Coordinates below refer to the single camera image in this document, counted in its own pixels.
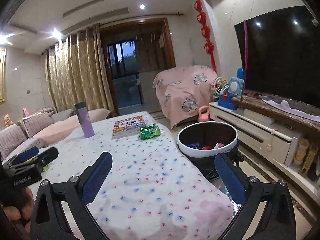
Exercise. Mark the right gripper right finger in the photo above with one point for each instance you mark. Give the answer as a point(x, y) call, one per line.
point(278, 218)

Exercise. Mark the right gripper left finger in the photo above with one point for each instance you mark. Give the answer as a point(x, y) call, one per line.
point(48, 219)

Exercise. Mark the blue foil wrapper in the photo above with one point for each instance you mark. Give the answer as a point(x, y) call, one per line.
point(194, 145)

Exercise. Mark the white trash bin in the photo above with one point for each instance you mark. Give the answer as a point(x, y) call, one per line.
point(222, 137)

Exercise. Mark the person's left hand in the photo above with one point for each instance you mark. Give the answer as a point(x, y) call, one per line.
point(21, 212)

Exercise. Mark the pink sofa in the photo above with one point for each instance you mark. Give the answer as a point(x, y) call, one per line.
point(14, 138)

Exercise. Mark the striped pink cushion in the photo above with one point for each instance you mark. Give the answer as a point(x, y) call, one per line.
point(35, 123)

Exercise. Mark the purple water bottle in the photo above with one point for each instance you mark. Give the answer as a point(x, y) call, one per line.
point(84, 119)

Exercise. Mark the white TV cabinet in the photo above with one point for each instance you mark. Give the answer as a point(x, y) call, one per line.
point(273, 141)

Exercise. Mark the white dotted tablecloth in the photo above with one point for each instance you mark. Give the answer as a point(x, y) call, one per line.
point(152, 191)

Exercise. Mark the gold curtain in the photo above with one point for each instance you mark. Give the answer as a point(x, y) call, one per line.
point(76, 72)

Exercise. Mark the orange children's book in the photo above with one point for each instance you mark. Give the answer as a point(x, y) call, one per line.
point(128, 127)

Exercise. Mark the pink kettlebell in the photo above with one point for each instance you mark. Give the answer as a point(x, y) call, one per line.
point(203, 114)

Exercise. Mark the green foil snack bag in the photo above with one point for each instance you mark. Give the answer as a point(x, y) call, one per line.
point(148, 132)

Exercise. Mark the blue toy set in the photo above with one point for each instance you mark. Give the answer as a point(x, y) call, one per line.
point(224, 91)

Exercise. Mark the pink heart-pattern cover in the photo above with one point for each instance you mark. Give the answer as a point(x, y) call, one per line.
point(181, 91)

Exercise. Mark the black television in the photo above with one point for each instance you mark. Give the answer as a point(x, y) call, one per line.
point(280, 50)

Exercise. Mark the red hanging decoration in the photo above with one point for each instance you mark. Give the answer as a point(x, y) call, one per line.
point(205, 32)

